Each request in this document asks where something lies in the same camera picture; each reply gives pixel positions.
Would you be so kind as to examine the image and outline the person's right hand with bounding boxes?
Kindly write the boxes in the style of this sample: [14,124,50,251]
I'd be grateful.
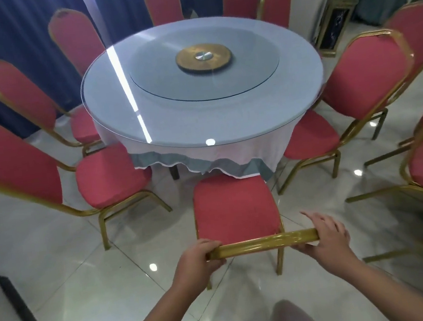
[290,205,362,281]

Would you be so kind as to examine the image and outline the person's left hand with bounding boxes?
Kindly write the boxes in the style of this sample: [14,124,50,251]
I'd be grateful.
[167,236,231,297]

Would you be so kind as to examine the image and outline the person's left forearm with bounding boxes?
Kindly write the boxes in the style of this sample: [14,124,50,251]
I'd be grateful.
[107,278,202,321]

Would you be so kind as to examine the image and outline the person's right forearm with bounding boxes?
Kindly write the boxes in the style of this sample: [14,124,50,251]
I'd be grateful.
[336,250,423,321]

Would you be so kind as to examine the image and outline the person's light trouser leg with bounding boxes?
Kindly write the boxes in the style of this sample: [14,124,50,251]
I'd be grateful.
[264,295,326,321]

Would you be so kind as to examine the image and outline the teal under tablecloth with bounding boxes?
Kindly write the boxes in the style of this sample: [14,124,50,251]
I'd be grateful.
[130,137,276,197]

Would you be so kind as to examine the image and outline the white round tablecloth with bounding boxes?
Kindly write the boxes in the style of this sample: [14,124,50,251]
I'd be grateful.
[74,4,336,198]

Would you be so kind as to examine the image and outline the round glass lazy susan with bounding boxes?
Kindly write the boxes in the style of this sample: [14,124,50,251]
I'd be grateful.
[124,17,284,110]

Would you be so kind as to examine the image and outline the gold-framed black stand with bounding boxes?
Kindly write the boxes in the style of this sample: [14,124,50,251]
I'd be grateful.
[309,0,364,60]

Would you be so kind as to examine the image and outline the gold turntable base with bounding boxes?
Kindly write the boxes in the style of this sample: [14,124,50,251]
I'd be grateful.
[173,40,234,76]

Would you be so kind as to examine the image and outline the dark blue curtain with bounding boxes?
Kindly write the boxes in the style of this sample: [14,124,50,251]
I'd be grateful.
[0,0,279,142]

